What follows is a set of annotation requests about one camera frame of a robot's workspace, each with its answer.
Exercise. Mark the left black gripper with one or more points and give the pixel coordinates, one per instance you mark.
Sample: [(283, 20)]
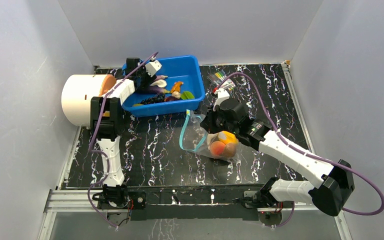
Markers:
[(149, 79)]

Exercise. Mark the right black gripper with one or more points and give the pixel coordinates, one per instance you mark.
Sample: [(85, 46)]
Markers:
[(214, 120)]

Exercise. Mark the white garlic mushroom toy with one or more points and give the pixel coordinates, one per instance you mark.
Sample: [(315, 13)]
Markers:
[(160, 81)]

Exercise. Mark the yellow bell pepper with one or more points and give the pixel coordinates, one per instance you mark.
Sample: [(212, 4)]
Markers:
[(227, 138)]

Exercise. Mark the clear zip top bag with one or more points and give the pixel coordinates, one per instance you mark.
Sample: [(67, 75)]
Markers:
[(196, 140)]

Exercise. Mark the orange peach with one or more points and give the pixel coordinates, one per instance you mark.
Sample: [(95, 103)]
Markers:
[(217, 148)]

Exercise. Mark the round white brown slice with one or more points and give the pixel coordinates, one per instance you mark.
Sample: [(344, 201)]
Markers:
[(230, 150)]

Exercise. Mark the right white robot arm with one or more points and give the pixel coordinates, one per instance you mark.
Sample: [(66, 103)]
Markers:
[(327, 185)]

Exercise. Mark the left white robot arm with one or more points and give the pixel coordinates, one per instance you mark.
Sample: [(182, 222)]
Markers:
[(106, 127)]

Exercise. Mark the purple eggplant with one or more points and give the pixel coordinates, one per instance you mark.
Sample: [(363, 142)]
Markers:
[(154, 90)]

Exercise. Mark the black grape bunch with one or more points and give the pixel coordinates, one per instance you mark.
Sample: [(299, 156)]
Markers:
[(159, 98)]

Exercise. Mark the green leaf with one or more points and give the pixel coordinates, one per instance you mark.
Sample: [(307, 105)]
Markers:
[(187, 95)]

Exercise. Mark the orange starfish cookie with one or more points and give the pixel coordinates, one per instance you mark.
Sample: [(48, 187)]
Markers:
[(176, 87)]

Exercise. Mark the small beige mushroom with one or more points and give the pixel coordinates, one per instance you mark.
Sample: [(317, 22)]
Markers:
[(176, 94)]

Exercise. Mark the pack of coloured markers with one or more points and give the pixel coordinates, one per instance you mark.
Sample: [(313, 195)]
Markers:
[(217, 78)]

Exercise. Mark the blue plastic bin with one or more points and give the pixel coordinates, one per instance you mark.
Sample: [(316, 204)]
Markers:
[(185, 69)]

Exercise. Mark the white cylinder container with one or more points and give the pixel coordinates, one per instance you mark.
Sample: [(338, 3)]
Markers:
[(77, 93)]

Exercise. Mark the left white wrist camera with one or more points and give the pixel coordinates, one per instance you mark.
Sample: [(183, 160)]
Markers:
[(152, 67)]

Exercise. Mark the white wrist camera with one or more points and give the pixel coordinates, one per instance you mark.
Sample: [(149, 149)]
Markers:
[(152, 67), (220, 95)]

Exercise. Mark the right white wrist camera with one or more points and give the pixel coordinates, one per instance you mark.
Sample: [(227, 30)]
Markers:
[(220, 95)]

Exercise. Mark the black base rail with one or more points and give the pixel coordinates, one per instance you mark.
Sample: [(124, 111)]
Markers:
[(208, 202)]

